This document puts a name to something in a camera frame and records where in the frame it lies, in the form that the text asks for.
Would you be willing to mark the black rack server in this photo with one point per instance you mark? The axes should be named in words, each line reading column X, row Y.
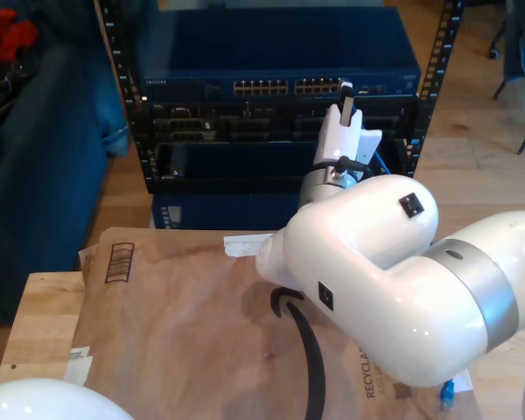
column 245, row 114

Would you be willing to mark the dark blue equipment case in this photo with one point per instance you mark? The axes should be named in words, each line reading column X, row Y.
column 223, row 212

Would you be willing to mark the black office chair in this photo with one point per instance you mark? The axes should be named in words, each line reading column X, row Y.
column 493, row 53

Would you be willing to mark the person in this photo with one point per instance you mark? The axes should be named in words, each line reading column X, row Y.
column 114, row 109

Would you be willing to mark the plain brown paper mailer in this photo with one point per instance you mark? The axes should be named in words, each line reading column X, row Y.
column 89, row 262

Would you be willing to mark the brown printed paper mailer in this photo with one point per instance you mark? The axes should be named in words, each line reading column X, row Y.
column 157, row 350

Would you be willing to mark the blue sofa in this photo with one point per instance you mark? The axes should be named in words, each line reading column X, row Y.
column 48, row 197

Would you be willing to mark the orange cloth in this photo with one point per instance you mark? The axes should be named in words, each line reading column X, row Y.
column 4, row 35

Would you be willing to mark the blue network switch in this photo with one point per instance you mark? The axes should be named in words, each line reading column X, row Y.
column 245, row 44

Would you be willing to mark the black open frame rack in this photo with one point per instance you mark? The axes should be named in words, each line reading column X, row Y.
column 141, row 149

